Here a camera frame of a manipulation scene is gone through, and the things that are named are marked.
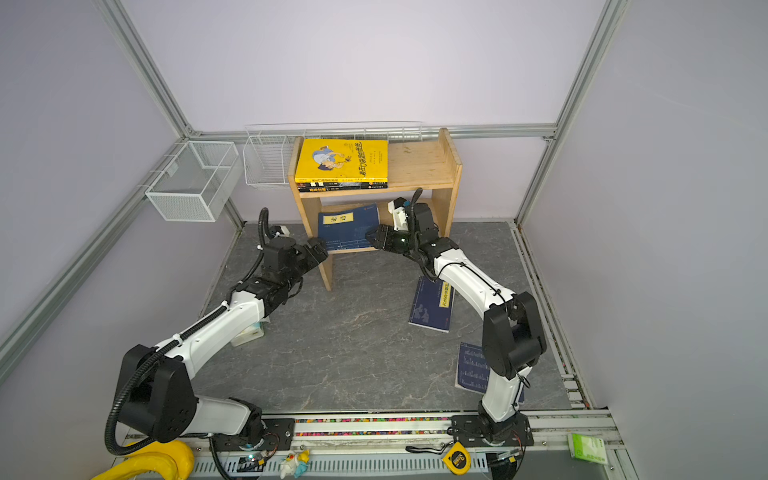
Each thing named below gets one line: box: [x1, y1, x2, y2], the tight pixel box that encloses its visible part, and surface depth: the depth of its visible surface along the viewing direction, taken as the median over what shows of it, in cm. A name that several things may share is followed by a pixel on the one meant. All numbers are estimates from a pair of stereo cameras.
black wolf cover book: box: [298, 182, 388, 193], surface depth 69 cm
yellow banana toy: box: [91, 440, 195, 480], surface depth 68 cm
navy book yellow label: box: [408, 275, 455, 333], surface depth 98 cm
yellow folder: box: [294, 139, 389, 183], surface depth 70 cm
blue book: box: [318, 203, 380, 251], surface depth 89 cm
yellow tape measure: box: [442, 442, 471, 476], surface depth 70 cm
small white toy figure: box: [280, 449, 311, 480], surface depth 69 cm
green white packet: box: [567, 433, 608, 465], surface depth 71 cm
